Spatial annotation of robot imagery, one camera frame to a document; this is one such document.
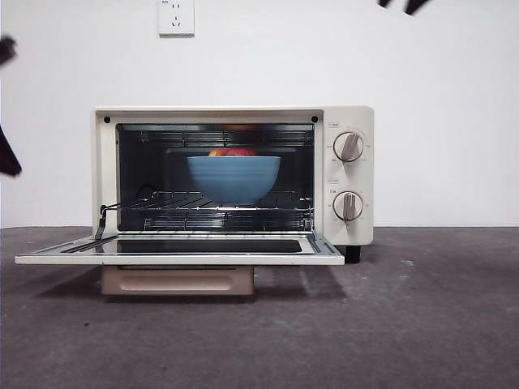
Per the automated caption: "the glass oven door with handle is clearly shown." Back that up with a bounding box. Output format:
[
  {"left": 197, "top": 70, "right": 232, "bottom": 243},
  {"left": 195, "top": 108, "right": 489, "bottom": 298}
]
[{"left": 15, "top": 237, "right": 345, "bottom": 296}]

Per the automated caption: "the red yellow apple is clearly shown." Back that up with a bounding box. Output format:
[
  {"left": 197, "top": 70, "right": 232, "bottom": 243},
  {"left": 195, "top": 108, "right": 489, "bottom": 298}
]
[{"left": 208, "top": 147, "right": 260, "bottom": 158}]

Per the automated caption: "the blue ribbed bowl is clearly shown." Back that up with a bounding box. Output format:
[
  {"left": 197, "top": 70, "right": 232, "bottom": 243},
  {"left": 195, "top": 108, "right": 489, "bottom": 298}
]
[{"left": 186, "top": 156, "right": 282, "bottom": 207}]

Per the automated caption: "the cream toaster oven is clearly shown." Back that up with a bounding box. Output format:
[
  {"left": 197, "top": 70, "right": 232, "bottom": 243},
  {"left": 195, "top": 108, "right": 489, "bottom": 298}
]
[{"left": 93, "top": 105, "right": 375, "bottom": 264}]

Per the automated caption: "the temperature knob with beige grip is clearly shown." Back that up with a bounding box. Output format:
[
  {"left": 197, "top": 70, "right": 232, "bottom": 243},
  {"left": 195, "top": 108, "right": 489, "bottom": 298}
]
[{"left": 332, "top": 131, "right": 365, "bottom": 163}]

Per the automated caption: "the timer knob with beige grip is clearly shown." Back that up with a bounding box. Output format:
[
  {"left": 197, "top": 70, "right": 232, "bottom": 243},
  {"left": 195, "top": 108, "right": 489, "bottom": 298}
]
[{"left": 332, "top": 190, "right": 365, "bottom": 223}]

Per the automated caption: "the metal wire oven rack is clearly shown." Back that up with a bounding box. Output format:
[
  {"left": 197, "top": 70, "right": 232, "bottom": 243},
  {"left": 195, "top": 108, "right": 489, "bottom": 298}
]
[{"left": 121, "top": 189, "right": 315, "bottom": 212}]

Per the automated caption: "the white wall socket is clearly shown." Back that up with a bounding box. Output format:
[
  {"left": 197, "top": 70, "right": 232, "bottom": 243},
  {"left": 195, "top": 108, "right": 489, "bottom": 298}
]
[{"left": 158, "top": 0, "right": 195, "bottom": 39}]

